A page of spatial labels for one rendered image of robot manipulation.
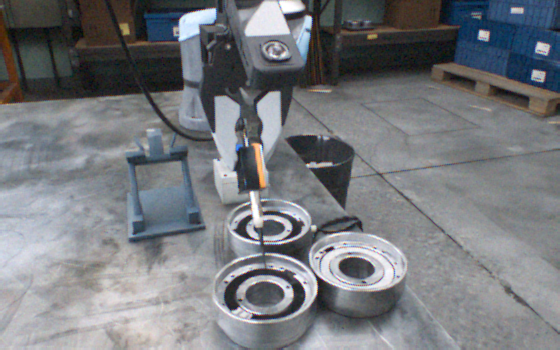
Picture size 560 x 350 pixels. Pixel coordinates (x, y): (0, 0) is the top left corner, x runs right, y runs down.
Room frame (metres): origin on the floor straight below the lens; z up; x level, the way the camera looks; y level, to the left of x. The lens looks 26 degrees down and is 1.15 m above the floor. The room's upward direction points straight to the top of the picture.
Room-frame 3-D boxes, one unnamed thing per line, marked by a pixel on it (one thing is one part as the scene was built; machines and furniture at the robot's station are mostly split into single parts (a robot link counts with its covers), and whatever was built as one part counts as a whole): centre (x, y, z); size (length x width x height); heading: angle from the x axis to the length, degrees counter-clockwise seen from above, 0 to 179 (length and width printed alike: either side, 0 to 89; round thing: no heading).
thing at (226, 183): (0.65, 0.06, 0.82); 0.08 x 0.07 x 0.05; 17
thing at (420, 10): (4.64, -1.26, 0.67); 0.52 x 0.43 x 0.43; 107
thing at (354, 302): (0.41, -0.09, 0.82); 0.10 x 0.10 x 0.04
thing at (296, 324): (0.37, 0.01, 0.82); 0.10 x 0.10 x 0.04
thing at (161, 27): (4.03, 0.82, 0.56); 0.52 x 0.38 x 0.22; 104
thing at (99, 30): (3.86, 1.33, 0.64); 0.49 x 0.40 x 0.37; 112
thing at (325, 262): (0.41, -0.09, 0.82); 0.08 x 0.08 x 0.02
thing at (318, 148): (1.69, -0.14, 0.21); 0.34 x 0.34 x 0.43
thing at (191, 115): (0.98, 0.14, 0.85); 0.15 x 0.15 x 0.10
